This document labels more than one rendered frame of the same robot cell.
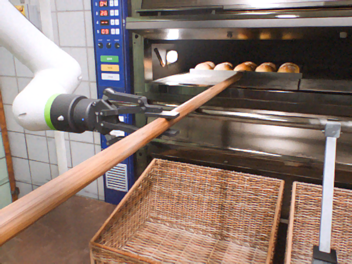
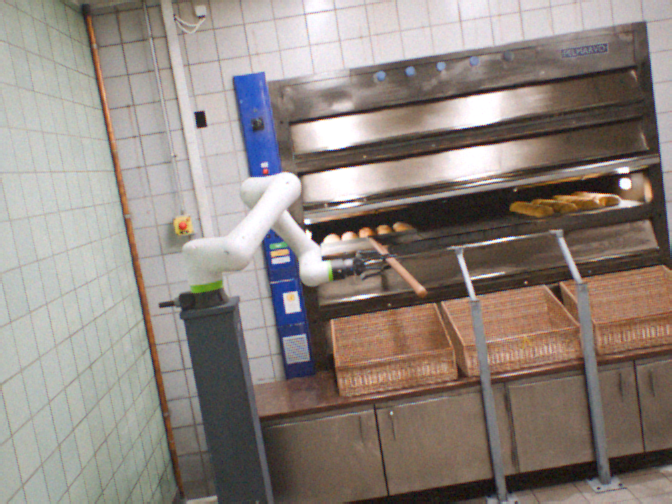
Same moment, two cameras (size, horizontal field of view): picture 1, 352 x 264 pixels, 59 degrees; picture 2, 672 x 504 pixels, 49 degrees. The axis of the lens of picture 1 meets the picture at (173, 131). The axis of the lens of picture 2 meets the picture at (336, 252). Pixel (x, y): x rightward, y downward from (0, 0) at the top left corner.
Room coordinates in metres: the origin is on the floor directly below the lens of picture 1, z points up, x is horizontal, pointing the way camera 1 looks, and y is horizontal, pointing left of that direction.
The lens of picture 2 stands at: (-2.18, 1.49, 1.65)
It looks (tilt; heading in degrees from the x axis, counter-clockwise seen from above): 7 degrees down; 337
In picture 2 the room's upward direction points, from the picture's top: 9 degrees counter-clockwise
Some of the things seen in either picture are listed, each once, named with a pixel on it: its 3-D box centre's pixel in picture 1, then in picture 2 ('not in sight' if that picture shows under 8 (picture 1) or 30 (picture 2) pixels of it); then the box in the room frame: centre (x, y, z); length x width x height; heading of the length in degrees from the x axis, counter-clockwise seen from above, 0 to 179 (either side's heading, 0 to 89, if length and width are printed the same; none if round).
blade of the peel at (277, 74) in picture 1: (248, 69); (366, 235); (1.72, -0.41, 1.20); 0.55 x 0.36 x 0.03; 68
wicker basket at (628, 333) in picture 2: not in sight; (632, 307); (0.49, -1.19, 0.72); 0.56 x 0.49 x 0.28; 67
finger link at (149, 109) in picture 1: (150, 105); not in sight; (0.65, 0.05, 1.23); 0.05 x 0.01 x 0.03; 68
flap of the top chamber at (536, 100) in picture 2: not in sight; (465, 111); (0.98, -0.71, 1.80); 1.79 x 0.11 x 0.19; 67
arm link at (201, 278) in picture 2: not in sight; (205, 264); (0.51, 0.86, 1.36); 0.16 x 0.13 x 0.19; 31
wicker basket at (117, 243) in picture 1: (193, 227); (390, 347); (0.96, -0.07, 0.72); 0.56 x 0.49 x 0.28; 66
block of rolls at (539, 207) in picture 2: not in sight; (562, 203); (1.17, -1.42, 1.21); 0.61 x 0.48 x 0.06; 157
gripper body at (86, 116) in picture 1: (99, 116); (355, 266); (0.69, 0.17, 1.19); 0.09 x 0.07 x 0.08; 68
